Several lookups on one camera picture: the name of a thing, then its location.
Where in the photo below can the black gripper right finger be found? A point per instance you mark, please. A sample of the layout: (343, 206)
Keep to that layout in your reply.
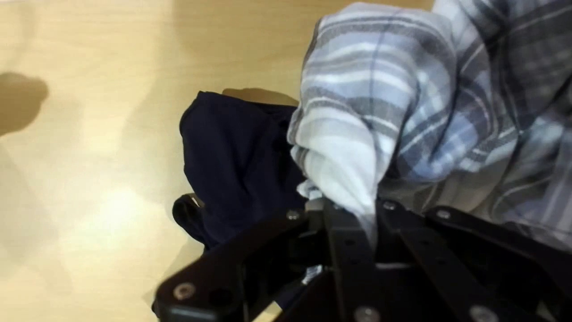
(466, 268)

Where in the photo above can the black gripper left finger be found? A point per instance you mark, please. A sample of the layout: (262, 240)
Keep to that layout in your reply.
(287, 268)

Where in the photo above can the blue grey checkered shirt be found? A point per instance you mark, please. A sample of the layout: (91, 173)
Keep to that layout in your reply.
(430, 107)

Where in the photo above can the navy blue garment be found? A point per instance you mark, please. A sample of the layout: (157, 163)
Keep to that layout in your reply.
(239, 161)

